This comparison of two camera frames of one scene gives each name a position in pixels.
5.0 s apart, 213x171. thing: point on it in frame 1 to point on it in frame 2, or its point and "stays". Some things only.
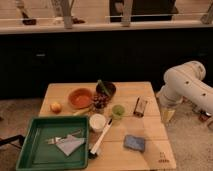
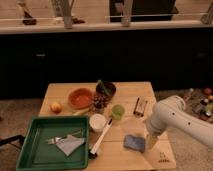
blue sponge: (134, 143) stays
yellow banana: (81, 112) stays
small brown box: (139, 109) stays
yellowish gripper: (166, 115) to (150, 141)
